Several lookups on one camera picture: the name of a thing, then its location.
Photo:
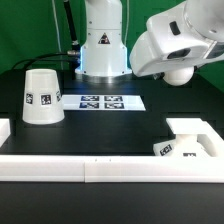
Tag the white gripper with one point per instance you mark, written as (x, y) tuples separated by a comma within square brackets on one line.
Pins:
[(143, 63)]

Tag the white lamp base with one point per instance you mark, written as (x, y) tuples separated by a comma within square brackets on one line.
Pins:
[(185, 143)]

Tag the white lamp bulb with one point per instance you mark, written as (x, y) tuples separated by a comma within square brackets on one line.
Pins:
[(178, 77)]

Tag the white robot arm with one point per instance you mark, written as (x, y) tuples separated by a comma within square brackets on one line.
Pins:
[(104, 57)]

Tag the white lamp shade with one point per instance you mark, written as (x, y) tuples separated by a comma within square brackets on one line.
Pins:
[(42, 98)]

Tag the white marker sheet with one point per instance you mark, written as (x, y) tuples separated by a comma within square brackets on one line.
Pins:
[(103, 102)]

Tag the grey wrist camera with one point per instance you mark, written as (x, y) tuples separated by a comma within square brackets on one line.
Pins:
[(172, 36)]

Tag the white right fence rail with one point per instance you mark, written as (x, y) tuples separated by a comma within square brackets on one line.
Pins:
[(211, 141)]

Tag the white fence rail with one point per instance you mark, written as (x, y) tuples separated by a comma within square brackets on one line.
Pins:
[(89, 169), (4, 130), (211, 141)]

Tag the white left fence rail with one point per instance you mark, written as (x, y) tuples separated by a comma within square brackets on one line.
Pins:
[(4, 130)]

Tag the white front fence rail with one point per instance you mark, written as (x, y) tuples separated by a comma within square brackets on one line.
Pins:
[(89, 169)]

